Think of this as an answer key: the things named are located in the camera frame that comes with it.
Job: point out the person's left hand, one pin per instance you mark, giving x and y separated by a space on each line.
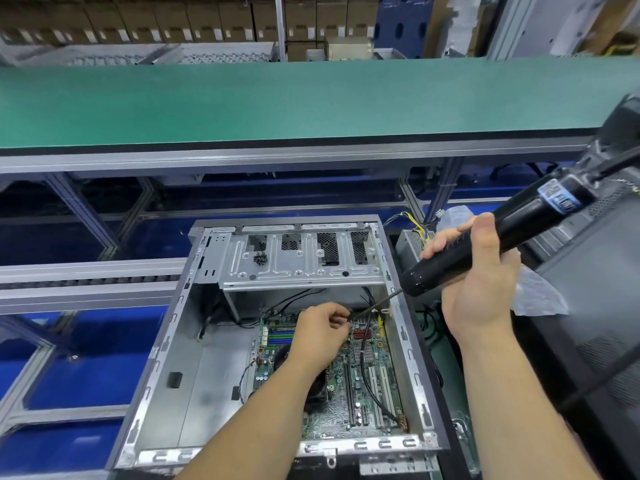
318 335

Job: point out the person's right hand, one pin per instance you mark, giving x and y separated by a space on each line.
480 290

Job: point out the green RAM stick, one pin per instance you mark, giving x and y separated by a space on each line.
285 330

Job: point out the green motherboard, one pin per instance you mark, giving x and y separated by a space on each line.
360 385

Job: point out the black electric screwdriver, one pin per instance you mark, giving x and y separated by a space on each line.
520 225

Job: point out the grey power supply unit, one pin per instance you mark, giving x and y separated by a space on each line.
415 245

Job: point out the black and silver computer case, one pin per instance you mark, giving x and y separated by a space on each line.
180 375

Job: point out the person's left forearm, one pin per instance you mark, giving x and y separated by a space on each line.
250 435

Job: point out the dark grey case side panel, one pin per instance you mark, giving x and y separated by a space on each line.
600 335

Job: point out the grey computer tower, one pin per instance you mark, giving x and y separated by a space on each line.
620 185

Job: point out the white bubble wrap bag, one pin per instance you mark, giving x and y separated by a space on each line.
530 290

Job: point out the green conveyor belt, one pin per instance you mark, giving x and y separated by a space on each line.
250 100

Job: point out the stack of cardboard boxes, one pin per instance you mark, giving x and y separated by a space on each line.
160 20

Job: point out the aluminium roller conveyor rail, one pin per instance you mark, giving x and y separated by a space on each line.
80 285

